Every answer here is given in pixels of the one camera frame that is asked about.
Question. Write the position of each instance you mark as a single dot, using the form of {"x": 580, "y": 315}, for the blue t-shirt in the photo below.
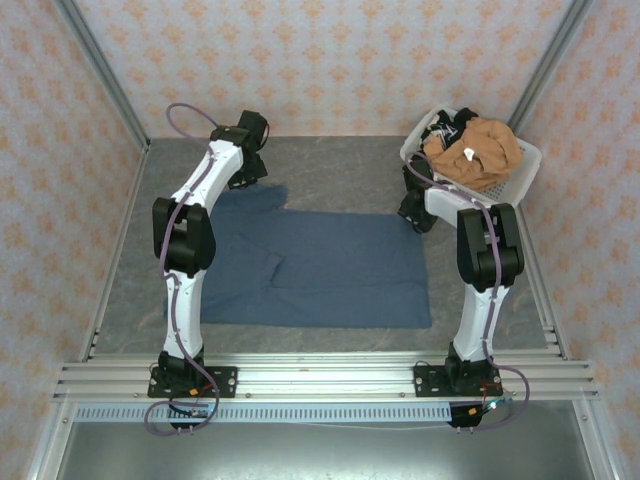
{"x": 340, "y": 270}

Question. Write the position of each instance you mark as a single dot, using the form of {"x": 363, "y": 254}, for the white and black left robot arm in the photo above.
{"x": 187, "y": 310}

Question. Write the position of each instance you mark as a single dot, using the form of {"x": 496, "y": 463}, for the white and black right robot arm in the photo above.
{"x": 477, "y": 320}

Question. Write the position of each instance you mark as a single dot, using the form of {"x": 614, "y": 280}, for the black printed t-shirt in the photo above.
{"x": 447, "y": 131}

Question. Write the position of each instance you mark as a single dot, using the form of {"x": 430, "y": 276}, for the tan t-shirt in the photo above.
{"x": 485, "y": 150}

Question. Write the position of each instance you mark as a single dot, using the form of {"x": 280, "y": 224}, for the white plastic basket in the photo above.
{"x": 520, "y": 175}

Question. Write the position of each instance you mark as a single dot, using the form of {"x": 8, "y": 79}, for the aluminium mounting beam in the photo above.
{"x": 325, "y": 377}

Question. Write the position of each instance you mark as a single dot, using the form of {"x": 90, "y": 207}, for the shiny metal panel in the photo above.
{"x": 325, "y": 452}

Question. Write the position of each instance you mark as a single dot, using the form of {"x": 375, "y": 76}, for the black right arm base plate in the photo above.
{"x": 427, "y": 382}

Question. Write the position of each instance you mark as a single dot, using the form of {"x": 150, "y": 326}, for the aluminium corner post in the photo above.
{"x": 550, "y": 65}
{"x": 105, "y": 75}

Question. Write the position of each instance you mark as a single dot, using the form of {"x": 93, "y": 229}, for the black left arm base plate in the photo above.
{"x": 222, "y": 382}

